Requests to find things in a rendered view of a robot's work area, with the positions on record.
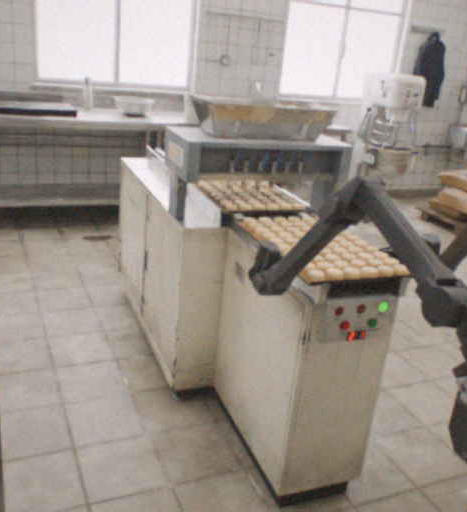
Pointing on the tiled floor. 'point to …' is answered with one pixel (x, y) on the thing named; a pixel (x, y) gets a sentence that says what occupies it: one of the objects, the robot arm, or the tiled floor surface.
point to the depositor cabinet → (172, 277)
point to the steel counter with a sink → (13, 197)
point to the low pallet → (441, 218)
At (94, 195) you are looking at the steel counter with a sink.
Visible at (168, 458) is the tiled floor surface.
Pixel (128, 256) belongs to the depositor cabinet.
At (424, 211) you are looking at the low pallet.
